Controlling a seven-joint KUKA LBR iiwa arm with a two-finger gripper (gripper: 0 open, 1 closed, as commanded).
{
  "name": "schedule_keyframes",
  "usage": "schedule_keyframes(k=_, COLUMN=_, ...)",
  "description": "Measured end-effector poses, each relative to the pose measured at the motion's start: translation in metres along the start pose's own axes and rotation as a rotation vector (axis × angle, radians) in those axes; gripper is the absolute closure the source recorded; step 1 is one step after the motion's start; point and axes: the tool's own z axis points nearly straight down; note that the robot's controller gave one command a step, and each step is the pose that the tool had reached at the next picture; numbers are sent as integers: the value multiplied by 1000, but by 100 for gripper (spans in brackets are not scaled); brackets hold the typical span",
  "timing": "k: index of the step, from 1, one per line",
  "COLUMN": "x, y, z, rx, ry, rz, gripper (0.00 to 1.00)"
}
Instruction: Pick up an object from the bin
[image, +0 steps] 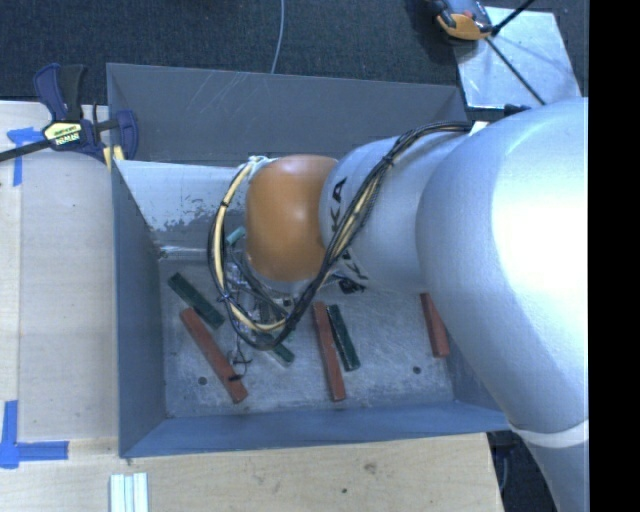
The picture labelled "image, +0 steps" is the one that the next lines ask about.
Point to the dark green flat block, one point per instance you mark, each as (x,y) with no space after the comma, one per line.
(196,300)
(282,352)
(345,342)

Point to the red-brown flat block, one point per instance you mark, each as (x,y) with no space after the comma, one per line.
(329,355)
(435,327)
(212,354)

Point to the pale wood flat board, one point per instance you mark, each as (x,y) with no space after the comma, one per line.
(65,300)

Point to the grey metal bin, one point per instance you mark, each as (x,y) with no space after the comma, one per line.
(280,115)

